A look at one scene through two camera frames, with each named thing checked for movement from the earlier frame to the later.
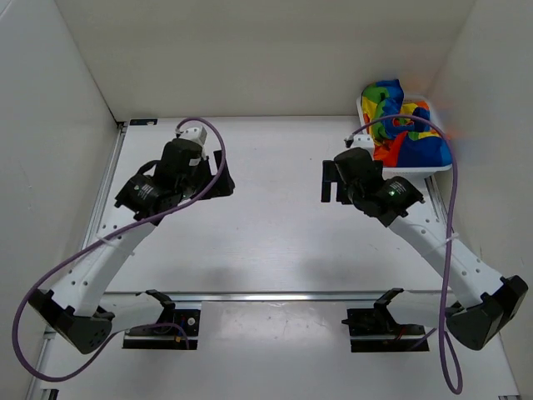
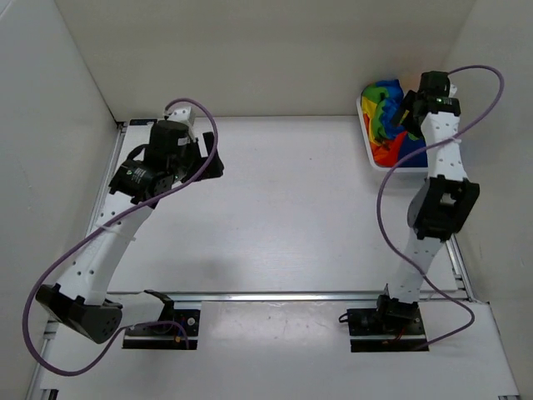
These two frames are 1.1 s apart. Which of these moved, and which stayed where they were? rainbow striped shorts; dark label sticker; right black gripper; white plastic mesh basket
Moved: right black gripper
Stayed: white plastic mesh basket; dark label sticker; rainbow striped shorts
